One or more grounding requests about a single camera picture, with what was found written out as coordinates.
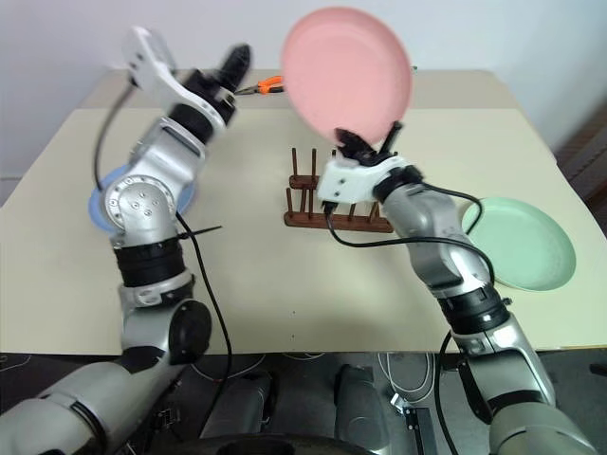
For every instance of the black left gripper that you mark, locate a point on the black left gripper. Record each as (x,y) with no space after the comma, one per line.
(213,92)

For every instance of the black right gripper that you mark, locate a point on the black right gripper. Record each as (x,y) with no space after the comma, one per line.
(372,158)

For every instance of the pink plate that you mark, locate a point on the pink plate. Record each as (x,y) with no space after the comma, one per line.
(346,71)

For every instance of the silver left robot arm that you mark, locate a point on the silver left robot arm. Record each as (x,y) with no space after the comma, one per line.
(142,189)

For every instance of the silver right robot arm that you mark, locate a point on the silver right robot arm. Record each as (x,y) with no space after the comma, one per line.
(427,213)

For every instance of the wooden dish rack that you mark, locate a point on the wooden dish rack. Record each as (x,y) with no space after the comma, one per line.
(308,220)

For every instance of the black zip tie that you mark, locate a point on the black zip tie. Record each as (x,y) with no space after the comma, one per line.
(206,231)

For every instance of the green plate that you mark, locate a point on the green plate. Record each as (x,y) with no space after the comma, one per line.
(526,246)

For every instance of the blue plate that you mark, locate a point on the blue plate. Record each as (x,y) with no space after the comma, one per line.
(97,208)

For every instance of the brown wooden furniture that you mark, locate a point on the brown wooden furniture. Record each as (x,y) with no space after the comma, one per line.
(585,161)

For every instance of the dark rounded grey shape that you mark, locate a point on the dark rounded grey shape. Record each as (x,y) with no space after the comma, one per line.
(358,407)
(237,407)

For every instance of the black box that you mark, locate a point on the black box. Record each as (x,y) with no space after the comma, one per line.
(421,426)

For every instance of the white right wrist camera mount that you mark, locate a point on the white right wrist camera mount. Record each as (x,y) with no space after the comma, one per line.
(346,182)

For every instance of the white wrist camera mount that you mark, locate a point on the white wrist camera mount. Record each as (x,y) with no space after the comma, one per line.
(346,182)
(152,66)

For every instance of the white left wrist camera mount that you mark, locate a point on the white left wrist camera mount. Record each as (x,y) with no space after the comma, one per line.
(152,66)

